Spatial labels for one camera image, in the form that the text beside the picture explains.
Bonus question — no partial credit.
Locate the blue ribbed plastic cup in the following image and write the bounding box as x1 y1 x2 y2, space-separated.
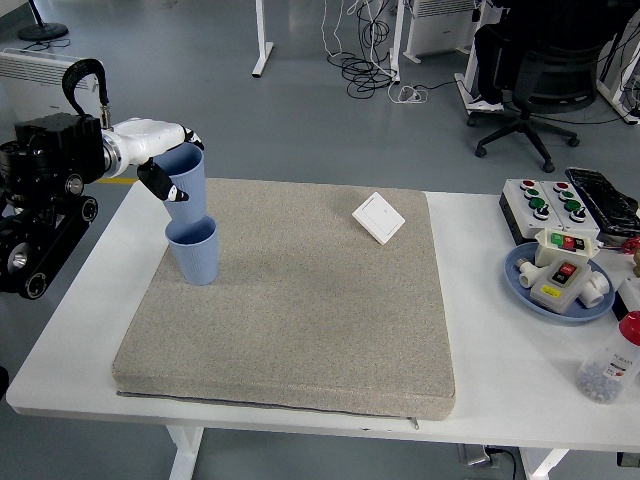
149 143 211 226
165 215 220 287

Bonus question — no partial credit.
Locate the white table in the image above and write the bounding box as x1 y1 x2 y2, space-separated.
5 177 640 480

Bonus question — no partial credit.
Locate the white desk foot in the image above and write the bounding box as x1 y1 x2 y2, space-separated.
453 19 506 127

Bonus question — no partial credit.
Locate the white pipe fitting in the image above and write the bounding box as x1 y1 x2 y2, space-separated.
516 257 541 290
579 269 612 309

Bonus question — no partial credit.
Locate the white desk leg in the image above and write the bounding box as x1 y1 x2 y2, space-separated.
249 0 275 79
387 0 409 84

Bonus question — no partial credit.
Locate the white green-red switch box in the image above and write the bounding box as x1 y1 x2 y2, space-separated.
532 228 601 269

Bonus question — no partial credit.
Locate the black fan stand base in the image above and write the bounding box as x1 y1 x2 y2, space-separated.
17 0 70 42

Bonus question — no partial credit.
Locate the black floor cable bundle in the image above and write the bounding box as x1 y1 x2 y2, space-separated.
327 0 401 99

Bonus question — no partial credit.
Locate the black flat handheld device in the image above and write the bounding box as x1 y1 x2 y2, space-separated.
564 166 640 234

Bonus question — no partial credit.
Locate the white desk frame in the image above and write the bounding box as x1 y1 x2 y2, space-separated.
596 29 640 125

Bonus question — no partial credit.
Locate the white push-button control box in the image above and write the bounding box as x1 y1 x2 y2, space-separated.
498 178 569 247
537 179 600 240

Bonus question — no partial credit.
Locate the large white panel heater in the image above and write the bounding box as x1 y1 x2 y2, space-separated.
0 47 107 124

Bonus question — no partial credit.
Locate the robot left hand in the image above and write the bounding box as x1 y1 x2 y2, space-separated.
112 117 207 203

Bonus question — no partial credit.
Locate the white wall switch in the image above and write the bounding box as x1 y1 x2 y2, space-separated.
351 191 407 246

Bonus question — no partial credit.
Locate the blue plate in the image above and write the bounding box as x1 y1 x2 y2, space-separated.
503 242 616 327

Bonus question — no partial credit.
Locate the black office chair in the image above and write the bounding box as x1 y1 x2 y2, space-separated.
474 29 614 174

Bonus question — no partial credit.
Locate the grey-brown cushion mat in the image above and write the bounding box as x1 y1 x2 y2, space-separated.
110 177 457 431

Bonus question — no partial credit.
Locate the grey desk control box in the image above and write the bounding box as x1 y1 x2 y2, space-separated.
457 443 494 469

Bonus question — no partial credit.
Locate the clear bottle with red cap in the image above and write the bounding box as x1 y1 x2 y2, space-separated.
574 309 640 405

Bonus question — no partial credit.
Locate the grey red-button switch box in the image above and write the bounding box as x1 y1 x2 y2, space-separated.
528 258 594 316

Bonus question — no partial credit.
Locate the person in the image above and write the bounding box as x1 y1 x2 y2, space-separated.
467 0 640 114

